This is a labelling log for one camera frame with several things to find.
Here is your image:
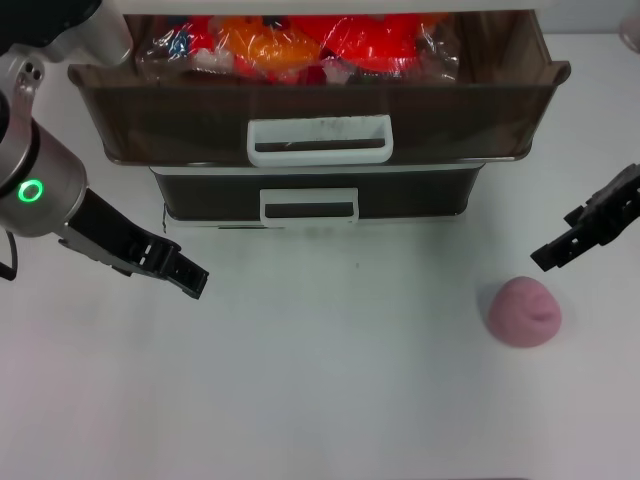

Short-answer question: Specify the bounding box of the orange snack bag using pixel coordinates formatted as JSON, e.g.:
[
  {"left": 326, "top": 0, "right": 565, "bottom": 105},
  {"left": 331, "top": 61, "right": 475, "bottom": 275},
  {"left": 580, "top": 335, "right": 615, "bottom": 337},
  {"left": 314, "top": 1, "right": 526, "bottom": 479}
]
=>
[{"left": 217, "top": 15, "right": 322, "bottom": 79}]

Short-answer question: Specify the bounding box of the clear bag with blue print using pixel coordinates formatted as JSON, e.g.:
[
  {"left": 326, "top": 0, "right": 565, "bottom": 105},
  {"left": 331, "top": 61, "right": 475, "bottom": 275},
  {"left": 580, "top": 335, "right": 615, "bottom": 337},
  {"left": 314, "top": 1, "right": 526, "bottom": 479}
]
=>
[{"left": 135, "top": 16, "right": 227, "bottom": 72}]

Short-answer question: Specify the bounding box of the brown drawer above cabinet base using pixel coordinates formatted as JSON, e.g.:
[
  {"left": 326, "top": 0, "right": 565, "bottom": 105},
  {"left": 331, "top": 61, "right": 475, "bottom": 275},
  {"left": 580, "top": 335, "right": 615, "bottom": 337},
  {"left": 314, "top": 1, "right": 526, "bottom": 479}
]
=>
[{"left": 153, "top": 165, "right": 483, "bottom": 225}]

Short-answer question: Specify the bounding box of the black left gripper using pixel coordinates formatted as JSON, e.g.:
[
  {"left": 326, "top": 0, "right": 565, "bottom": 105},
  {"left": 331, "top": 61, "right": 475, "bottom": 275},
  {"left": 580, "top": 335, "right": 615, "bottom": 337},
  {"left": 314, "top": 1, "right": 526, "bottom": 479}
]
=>
[{"left": 57, "top": 187, "right": 210, "bottom": 301}]

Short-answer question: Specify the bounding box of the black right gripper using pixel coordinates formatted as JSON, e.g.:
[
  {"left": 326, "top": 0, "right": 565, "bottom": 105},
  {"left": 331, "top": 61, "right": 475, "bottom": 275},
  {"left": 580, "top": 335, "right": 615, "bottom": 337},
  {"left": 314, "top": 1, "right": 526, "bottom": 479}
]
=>
[{"left": 530, "top": 161, "right": 640, "bottom": 274}]

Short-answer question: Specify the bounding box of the red snack bag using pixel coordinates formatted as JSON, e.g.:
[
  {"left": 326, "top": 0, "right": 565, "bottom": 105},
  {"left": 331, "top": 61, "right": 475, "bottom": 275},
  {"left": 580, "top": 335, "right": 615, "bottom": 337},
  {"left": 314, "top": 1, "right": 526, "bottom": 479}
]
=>
[{"left": 319, "top": 13, "right": 420, "bottom": 77}]

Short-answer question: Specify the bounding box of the brown drawer with snack bags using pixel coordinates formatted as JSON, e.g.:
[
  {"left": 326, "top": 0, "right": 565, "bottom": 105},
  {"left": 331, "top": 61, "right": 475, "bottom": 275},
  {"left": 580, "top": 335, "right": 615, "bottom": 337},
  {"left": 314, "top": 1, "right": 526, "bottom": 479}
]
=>
[{"left": 66, "top": 11, "right": 572, "bottom": 168}]

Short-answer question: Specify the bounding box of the pink peach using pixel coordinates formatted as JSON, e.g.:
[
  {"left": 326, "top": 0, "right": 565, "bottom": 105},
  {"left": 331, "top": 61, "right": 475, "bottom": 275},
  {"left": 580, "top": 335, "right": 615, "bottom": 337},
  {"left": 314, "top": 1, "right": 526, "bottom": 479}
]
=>
[{"left": 487, "top": 275, "right": 563, "bottom": 350}]

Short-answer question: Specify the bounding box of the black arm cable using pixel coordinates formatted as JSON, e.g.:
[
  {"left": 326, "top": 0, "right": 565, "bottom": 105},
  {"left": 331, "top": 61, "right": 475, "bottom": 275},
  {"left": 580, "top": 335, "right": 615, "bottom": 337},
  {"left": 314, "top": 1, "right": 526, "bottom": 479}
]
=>
[{"left": 0, "top": 228, "right": 20, "bottom": 282}]

